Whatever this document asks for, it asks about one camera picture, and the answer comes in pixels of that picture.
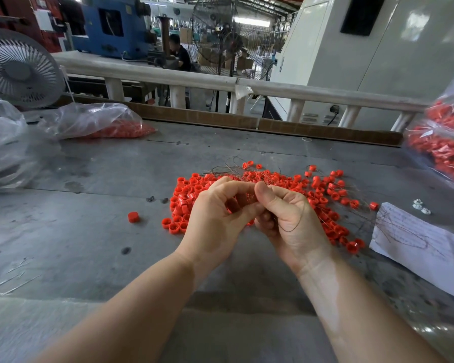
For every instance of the person's right hand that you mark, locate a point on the person's right hand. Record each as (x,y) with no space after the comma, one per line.
(299,227)

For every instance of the person's left hand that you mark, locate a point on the person's left hand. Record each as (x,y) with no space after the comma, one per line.
(212,227)

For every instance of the pile of red plastic rings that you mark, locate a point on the pile of red plastic rings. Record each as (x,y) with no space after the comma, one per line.
(333,194)

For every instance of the lone red ring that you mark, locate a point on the lone red ring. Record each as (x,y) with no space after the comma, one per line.
(133,217)

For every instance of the person's right forearm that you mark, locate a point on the person's right forearm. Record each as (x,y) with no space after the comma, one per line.
(374,313)

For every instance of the person's left forearm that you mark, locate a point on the person's left forearm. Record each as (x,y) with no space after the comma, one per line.
(125,313)

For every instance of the brown wooden board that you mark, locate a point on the brown wooden board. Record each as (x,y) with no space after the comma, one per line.
(216,118)

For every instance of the small clear plastic piece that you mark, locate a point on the small clear plastic piece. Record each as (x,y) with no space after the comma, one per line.
(426,211)
(418,203)

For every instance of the white paper sheet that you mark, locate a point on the white paper sheet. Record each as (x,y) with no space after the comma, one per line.
(420,251)

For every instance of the white metal railing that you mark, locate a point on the white metal railing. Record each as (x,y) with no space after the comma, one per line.
(178,75)

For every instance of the clear bag with red pieces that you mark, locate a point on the clear bag with red pieces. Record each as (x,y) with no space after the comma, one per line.
(91,121)

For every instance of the large clear bag red pieces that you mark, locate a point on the large clear bag red pieces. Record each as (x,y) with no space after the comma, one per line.
(439,140)

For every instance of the blue industrial machine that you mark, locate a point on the blue industrial machine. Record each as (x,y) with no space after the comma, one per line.
(126,37)

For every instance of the large grey machine cabinet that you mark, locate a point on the large grey machine cabinet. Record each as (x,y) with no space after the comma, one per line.
(412,53)

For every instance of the crumpled clear plastic bag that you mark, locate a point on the crumpled clear plastic bag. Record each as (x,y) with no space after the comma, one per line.
(1,143)

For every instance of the white desk fan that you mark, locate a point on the white desk fan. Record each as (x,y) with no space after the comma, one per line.
(19,69)

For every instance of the red industrial machine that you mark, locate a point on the red industrial machine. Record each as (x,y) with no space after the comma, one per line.
(19,17)

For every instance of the black pedestal fan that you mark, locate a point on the black pedestal fan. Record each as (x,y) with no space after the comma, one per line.
(231,45)

